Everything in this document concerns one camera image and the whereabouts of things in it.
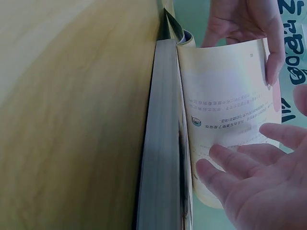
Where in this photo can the person's right hand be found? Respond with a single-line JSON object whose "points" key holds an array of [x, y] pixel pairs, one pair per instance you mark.
{"points": [[263, 191]]}

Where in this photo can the person's left hand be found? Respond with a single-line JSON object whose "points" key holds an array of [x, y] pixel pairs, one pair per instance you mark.
{"points": [[249, 19]]}

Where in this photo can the paperback book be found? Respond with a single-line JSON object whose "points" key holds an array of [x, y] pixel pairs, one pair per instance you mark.
{"points": [[216, 95]]}

